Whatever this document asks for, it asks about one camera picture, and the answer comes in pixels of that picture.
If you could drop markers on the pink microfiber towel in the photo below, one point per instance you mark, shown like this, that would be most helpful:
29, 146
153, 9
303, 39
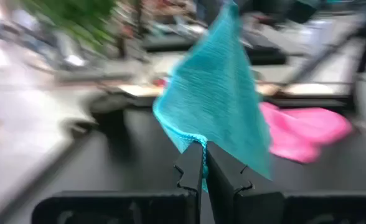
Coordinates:
307, 133

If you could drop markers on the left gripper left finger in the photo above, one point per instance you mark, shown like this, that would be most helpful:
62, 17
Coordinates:
190, 174

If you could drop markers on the cyan microfiber towel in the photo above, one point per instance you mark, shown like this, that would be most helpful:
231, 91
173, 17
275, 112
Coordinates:
217, 93

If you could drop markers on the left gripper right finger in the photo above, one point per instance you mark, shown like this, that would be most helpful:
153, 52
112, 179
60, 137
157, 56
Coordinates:
226, 186

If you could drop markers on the green leafy plant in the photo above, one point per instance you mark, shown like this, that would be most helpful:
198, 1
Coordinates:
74, 18

